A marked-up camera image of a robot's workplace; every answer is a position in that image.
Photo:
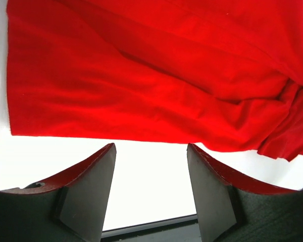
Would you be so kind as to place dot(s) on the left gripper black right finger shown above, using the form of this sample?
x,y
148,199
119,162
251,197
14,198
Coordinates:
x,y
232,206

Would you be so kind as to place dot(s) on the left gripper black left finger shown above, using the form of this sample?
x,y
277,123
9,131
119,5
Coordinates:
x,y
68,206

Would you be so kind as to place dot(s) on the red t shirt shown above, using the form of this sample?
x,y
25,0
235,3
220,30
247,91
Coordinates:
x,y
228,74

